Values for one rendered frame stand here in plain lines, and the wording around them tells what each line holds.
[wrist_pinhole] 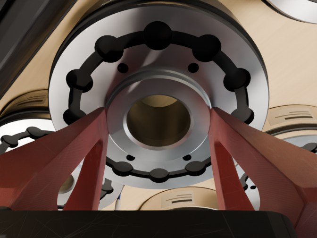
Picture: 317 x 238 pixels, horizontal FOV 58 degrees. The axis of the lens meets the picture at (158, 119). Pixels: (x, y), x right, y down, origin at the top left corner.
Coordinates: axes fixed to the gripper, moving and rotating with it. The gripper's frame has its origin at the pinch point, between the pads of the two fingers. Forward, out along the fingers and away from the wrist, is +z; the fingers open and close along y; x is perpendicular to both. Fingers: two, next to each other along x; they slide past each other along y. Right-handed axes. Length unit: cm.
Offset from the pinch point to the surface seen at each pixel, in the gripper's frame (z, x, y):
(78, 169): 4.0, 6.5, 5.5
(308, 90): 7.3, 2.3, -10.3
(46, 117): 4.6, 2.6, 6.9
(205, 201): 6.1, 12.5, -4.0
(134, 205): 7.8, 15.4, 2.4
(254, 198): 4.3, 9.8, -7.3
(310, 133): 4.3, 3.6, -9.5
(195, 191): 7.1, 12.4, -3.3
